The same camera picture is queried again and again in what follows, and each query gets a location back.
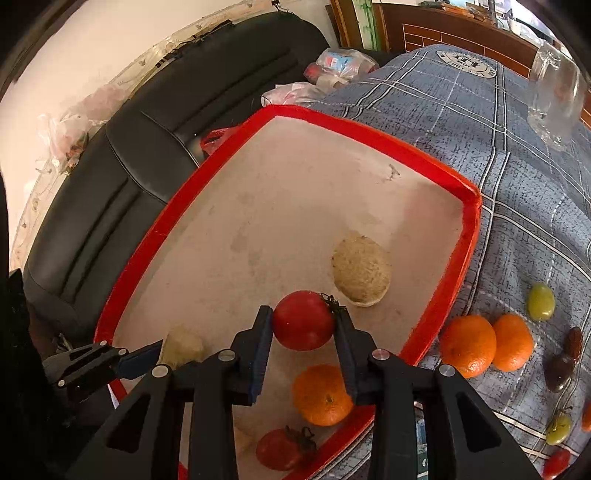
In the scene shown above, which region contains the blue plaid printed tablecloth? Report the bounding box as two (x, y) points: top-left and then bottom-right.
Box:
(307, 44), (591, 480)

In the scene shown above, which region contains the white plastic bag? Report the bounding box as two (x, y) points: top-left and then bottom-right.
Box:
(262, 82), (326, 108)

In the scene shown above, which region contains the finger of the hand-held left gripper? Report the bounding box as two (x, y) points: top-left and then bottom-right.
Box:
(44, 340), (164, 391)

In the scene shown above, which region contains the dark purple tomato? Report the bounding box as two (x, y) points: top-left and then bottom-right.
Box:
(545, 353), (577, 393)

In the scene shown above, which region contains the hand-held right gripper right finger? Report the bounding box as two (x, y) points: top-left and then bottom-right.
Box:
(333, 308), (541, 480)

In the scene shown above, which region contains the plastic bag of packets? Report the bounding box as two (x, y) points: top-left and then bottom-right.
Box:
(304, 47), (379, 86)

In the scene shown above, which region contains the red rimmed white tray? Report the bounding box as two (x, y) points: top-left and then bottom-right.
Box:
(95, 105), (483, 480)

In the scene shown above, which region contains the clear plastic bag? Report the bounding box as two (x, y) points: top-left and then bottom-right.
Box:
(37, 88), (121, 171)

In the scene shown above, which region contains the red plastic bag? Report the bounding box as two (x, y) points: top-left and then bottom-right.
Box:
(199, 127), (243, 155)

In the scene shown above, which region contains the red tomato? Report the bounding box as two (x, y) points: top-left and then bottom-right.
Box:
(256, 427), (319, 472)
(272, 290), (340, 352)
(541, 449), (573, 480)

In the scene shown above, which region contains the black leather sofa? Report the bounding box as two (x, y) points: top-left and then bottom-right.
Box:
(22, 11), (331, 333)

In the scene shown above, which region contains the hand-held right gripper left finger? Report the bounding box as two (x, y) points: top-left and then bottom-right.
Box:
(67, 305), (275, 480)

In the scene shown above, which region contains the clear glass pitcher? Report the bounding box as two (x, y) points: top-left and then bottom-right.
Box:
(526, 41), (581, 152)

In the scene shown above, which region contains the small orange with stem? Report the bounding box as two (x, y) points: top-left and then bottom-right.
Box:
(292, 364), (355, 426)

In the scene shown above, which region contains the green grape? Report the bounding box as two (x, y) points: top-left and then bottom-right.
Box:
(527, 283), (556, 322)
(546, 413), (573, 446)

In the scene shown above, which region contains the bamboo painted pillar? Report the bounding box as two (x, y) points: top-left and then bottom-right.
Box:
(353, 0), (376, 49)

